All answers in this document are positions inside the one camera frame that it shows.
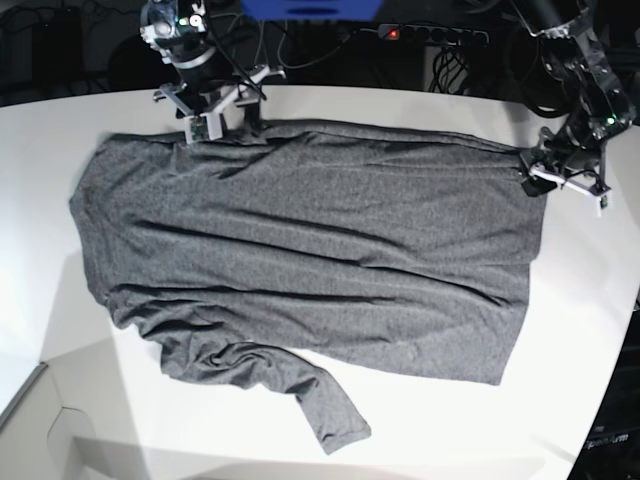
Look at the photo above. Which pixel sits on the white cardboard box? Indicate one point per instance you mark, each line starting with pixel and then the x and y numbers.
pixel 40 438

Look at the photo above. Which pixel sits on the grey t-shirt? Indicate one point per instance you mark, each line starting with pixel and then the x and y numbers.
pixel 397 250

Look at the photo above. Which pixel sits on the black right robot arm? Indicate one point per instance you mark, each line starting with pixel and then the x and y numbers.
pixel 211 80

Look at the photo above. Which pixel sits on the blue box at top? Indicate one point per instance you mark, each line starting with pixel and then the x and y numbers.
pixel 280 10

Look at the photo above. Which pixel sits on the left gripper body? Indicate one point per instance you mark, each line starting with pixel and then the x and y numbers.
pixel 556 161

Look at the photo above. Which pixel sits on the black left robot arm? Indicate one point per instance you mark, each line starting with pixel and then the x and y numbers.
pixel 574 56

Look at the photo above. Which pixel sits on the white power strip red switch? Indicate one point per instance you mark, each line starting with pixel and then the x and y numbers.
pixel 430 34

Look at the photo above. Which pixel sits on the right gripper body with camera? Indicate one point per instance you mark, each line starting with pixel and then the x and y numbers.
pixel 206 122

